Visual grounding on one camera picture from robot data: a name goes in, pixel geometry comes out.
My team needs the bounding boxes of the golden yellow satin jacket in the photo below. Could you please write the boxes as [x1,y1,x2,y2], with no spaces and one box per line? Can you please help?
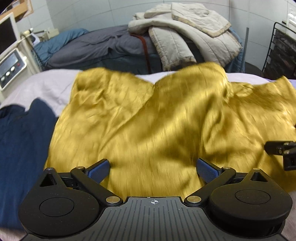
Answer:
[46,63,295,198]

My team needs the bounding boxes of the navy blue garment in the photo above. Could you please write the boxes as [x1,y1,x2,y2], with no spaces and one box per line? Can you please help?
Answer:
[1,98,57,230]

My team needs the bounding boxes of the light pink bed sheet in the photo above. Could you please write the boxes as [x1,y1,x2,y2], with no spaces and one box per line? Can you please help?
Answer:
[1,69,273,116]

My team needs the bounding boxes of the grey duvet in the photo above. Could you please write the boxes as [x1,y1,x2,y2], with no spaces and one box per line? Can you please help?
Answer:
[47,25,163,75]

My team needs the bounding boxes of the white machine with control panel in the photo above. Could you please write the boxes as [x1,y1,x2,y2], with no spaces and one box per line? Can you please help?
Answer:
[1,13,41,102]

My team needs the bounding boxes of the blue pillow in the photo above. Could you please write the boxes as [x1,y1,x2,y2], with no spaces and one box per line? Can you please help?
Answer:
[31,28,89,68]

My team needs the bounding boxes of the beige quilted coat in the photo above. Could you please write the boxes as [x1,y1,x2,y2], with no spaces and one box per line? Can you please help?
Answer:
[128,3,242,70]

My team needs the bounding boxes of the black wire shelf rack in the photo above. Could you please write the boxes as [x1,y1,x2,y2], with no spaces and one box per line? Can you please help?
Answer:
[262,22,295,80]

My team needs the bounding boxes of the dark red strap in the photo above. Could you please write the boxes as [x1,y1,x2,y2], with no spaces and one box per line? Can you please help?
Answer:
[129,32,152,74]

